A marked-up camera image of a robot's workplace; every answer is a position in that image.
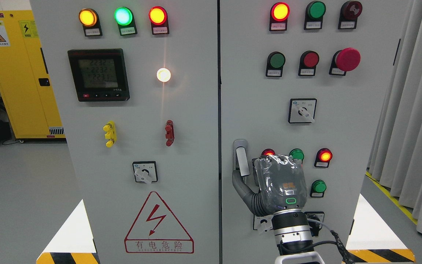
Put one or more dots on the green lamp middle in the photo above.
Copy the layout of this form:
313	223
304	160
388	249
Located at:
297	155

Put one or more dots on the red electric warning sticker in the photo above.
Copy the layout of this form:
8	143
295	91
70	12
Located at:
156	229

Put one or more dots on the red lit indicator lamp left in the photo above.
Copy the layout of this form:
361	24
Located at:
159	20

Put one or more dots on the black digital power meter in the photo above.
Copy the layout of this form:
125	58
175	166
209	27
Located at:
99	75

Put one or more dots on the silver cabinet door handle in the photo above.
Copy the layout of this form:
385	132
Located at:
240	161

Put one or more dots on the green lit indicator lamp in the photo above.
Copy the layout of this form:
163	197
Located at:
125	21

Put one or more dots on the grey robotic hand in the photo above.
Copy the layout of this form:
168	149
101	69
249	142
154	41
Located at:
281	182

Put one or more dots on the black key switch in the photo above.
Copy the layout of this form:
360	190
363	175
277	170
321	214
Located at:
315	228

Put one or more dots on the green lamp top right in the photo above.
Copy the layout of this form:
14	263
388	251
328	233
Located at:
314	13

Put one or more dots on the green push button lower right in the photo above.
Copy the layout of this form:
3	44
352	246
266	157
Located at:
317	189

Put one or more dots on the grey curtain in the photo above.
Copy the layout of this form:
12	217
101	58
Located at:
396	157

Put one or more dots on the red emergency stop button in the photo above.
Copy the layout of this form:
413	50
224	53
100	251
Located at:
344	61

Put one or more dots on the red push button upper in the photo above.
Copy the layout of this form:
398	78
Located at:
307	64

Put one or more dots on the white lit indicator lamp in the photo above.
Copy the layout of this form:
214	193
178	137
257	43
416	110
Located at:
163	74

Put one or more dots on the grey left cabinet door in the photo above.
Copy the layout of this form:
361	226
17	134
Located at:
188	169

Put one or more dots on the yellow safety cabinet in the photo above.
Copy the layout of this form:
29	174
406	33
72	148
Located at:
25	84

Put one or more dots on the grey cabinet door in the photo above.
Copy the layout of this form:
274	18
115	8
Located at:
256	108
188	169

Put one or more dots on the red lit lamp middle left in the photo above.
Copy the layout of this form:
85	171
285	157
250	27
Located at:
267	152

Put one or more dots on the upper right selector switch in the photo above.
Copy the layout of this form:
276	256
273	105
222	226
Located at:
302	110

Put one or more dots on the lower white selector switch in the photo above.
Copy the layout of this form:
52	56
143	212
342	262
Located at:
263	224

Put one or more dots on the grey right cabinet door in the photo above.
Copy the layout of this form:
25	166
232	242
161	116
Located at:
256	108

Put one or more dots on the yellow terminal connector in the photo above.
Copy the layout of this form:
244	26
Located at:
110	133

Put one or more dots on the red lit lamp middle right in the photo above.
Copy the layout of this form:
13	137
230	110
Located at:
323	158

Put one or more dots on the yellow indicator lamp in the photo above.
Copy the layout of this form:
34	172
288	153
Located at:
90	22

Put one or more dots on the green push button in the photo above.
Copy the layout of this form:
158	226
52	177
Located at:
275	64
317	189

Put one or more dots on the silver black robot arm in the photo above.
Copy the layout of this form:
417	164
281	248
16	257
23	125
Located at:
293	238

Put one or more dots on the green push button upper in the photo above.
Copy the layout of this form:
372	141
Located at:
275	64

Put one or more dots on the red terminal connector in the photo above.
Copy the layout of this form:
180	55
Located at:
169	128

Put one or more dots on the red lit lamp top right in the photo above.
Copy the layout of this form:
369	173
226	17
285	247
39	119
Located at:
279	14

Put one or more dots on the left door selector switch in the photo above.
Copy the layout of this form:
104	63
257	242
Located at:
145	171

